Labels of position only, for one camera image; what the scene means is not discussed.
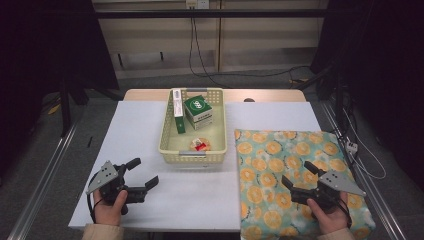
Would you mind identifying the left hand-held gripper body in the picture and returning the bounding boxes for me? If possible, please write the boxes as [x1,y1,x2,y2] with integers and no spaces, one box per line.
[85,160,148,215]

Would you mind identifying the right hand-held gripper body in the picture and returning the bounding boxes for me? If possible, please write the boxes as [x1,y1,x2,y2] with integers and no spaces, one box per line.
[289,169,367,212]

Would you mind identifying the orange print fabric bag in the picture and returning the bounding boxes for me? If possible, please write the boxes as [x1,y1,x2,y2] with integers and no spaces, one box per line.
[234,129,377,240]

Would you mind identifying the long green and white box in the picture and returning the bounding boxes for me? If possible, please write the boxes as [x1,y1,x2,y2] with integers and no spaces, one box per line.
[171,88,187,135]

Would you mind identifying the cream perforated plastic basket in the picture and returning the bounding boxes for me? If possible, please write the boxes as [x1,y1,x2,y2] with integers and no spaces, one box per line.
[158,87,229,165]

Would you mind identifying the green and white square box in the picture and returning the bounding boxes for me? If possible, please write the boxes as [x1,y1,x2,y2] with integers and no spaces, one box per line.
[183,95,214,131]

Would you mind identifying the person's right hand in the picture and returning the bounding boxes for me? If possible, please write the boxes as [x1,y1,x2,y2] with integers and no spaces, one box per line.
[306,191,349,236]

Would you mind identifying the person's left hand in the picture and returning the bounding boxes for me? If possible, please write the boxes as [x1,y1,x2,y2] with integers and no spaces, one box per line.
[93,189,129,228]

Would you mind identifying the white power strip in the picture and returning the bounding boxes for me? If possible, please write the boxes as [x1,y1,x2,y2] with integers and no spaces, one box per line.
[344,140,359,155]

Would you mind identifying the dark metal stand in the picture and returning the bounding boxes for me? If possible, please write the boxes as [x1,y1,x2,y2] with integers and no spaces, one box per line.
[59,71,124,138]
[296,66,348,134]

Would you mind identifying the dark curtain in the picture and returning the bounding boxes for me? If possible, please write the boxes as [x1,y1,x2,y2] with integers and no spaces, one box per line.
[311,0,424,188]
[0,0,120,174]

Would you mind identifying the black horizontal bar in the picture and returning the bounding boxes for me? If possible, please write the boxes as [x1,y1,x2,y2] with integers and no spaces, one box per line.
[93,9,329,20]

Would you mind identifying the left hand-held gripper cable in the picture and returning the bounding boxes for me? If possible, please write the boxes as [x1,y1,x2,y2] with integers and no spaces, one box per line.
[86,171,103,224]

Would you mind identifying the hand-held gripper cable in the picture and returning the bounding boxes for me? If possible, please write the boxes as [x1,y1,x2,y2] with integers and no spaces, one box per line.
[339,196,354,230]
[86,171,103,224]

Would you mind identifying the right hand-held gripper cable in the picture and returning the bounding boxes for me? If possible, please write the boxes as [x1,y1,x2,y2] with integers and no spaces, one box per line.
[339,196,354,230]

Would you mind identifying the metal floor rail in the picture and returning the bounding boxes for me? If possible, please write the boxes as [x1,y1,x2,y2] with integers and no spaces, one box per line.
[6,123,81,240]
[319,101,408,240]

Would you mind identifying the white cable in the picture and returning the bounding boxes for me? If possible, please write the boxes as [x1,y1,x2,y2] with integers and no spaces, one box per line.
[343,109,388,181]

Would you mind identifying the black floor cable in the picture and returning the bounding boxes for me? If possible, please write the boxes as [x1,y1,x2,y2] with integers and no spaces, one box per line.
[193,18,313,80]

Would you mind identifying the black hanging cable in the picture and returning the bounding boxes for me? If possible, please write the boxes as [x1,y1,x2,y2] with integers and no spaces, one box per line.
[188,8,231,89]

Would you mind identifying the white wall socket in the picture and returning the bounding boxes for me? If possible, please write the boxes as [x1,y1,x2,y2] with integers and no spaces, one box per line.
[185,0,210,10]

